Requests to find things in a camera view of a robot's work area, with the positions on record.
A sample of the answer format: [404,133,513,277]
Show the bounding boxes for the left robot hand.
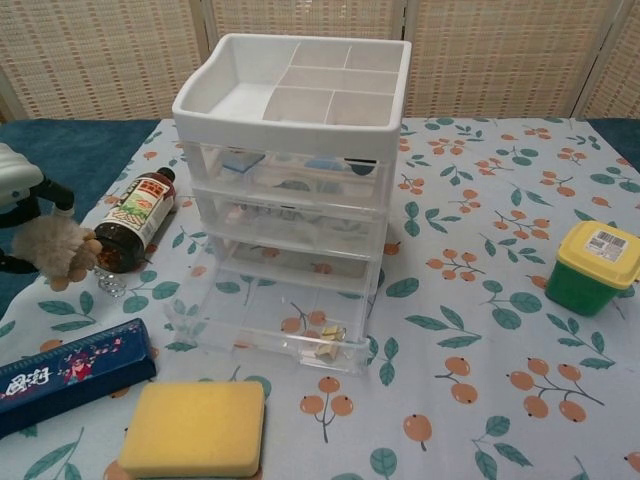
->
[0,143,76,275]

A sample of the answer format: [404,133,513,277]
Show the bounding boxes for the small plush toy keychain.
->
[12,217,126,300]

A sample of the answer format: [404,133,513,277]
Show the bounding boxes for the clear plastic bottom drawer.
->
[167,239,384,375]

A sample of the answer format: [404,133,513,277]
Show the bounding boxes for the clear plastic drawer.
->
[184,139,396,199]
[192,184,391,251]
[167,239,384,375]

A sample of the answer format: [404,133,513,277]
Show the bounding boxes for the white plastic drawer organizer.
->
[171,32,413,301]

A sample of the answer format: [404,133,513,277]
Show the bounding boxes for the clear plastic top drawer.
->
[184,139,396,199]

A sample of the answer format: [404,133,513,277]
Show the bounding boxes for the clear plastic middle drawer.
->
[192,184,391,251]

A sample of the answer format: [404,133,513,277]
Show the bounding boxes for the brown sauce bottle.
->
[92,167,177,275]

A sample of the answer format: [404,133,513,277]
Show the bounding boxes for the bamboo folding screen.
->
[0,0,640,122]

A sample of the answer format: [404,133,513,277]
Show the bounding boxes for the dark blue long box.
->
[0,318,157,440]

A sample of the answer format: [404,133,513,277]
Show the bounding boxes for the blue white small block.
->
[222,152,266,174]

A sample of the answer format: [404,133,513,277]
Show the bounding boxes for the blue object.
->
[304,157,346,172]

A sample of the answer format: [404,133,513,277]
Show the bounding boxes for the yellow sponge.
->
[118,380,267,479]

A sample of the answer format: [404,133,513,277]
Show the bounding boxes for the dark object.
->
[344,158,379,177]

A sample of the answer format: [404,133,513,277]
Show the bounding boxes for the yellow binder clips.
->
[314,324,347,360]

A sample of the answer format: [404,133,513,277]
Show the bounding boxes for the floral fruit print tablecloth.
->
[0,117,640,480]

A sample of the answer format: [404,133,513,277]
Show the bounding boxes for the green container yellow lid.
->
[544,221,640,317]

